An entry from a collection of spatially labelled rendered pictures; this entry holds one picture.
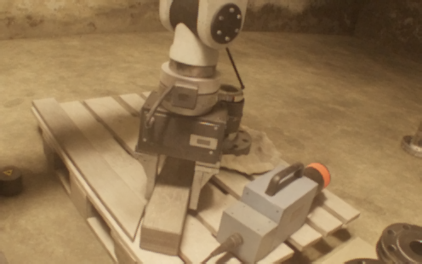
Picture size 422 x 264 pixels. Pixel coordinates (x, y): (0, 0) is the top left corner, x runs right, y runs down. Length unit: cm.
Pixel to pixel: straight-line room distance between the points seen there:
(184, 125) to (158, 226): 27
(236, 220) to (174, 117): 32
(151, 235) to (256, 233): 27
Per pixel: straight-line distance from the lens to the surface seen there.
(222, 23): 96
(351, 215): 148
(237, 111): 156
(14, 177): 152
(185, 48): 101
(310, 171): 135
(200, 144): 108
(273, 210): 111
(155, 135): 109
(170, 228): 106
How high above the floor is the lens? 91
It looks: 25 degrees down
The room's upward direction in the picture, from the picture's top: 10 degrees clockwise
